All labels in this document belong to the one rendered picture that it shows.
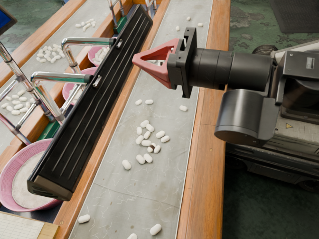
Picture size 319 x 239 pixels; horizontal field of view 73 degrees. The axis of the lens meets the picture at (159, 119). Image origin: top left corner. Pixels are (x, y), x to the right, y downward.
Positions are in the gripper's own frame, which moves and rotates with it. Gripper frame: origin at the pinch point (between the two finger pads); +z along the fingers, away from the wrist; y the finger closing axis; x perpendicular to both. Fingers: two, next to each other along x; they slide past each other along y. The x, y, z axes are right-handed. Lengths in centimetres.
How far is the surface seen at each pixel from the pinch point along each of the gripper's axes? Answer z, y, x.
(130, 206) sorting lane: 5.9, 39.6, -26.0
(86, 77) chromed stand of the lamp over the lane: 14.4, 8.2, -0.8
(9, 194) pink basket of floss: 47, 38, -34
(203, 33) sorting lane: 4, 74, 71
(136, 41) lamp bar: 13.0, 20.5, 19.3
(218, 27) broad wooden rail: -3, 73, 75
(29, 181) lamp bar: 11.0, 1.6, -23.0
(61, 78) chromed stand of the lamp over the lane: 20.4, 8.3, -2.2
